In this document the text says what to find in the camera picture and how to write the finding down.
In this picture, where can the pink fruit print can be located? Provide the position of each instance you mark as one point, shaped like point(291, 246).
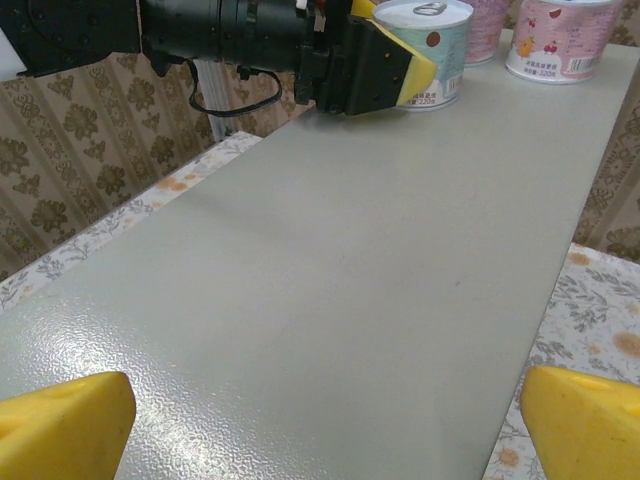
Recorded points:
point(485, 35)
point(560, 45)

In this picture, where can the grey metal cabinet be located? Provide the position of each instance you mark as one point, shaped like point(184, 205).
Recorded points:
point(320, 250)

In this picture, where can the floral print tablecloth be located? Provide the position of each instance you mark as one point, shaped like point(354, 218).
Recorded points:
point(75, 247)

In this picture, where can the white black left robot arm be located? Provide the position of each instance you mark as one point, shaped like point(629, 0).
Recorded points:
point(7, 55)

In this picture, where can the teal brown print can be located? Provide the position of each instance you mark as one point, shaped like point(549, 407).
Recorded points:
point(445, 45)

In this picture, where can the aluminium frame post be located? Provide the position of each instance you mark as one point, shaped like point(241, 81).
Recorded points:
point(217, 85)

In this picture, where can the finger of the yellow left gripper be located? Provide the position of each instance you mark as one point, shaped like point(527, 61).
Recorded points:
point(375, 70)
point(362, 7)

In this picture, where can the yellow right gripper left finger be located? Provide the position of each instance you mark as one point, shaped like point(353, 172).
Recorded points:
point(60, 430)

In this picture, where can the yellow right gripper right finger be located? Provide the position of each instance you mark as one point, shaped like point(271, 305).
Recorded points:
point(585, 430)

